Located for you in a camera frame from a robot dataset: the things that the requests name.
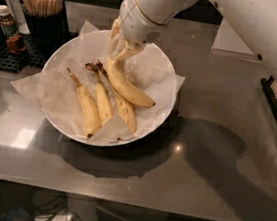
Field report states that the small brown round jar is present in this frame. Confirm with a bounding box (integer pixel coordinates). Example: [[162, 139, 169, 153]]
[[6, 34, 26, 55]]

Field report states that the yellow banana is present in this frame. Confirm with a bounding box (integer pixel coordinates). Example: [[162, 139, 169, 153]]
[[105, 57, 155, 108], [95, 72, 114, 125], [85, 60, 137, 134], [67, 69, 101, 139]]

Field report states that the white parchment paper liner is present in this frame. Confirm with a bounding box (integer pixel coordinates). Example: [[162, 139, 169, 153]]
[[4, 11, 192, 153]]

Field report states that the white bowl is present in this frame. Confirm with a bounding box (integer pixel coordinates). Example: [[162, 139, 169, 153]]
[[33, 22, 186, 156]]

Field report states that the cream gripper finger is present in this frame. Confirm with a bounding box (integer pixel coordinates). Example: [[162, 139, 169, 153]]
[[107, 18, 126, 60], [113, 41, 145, 61]]

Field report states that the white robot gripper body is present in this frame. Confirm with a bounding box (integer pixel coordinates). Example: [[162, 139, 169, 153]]
[[119, 0, 166, 45]]

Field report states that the black cup of wooden stirrers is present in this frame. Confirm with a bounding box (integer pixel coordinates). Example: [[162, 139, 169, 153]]
[[22, 0, 70, 59]]

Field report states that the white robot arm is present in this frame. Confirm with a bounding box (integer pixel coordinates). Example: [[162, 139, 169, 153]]
[[109, 0, 277, 80]]

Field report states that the small brown sauce bottle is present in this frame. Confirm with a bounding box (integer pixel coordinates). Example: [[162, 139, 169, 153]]
[[0, 5, 18, 37]]

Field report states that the black rubber grid mat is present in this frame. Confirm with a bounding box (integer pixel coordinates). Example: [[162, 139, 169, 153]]
[[0, 30, 46, 73]]

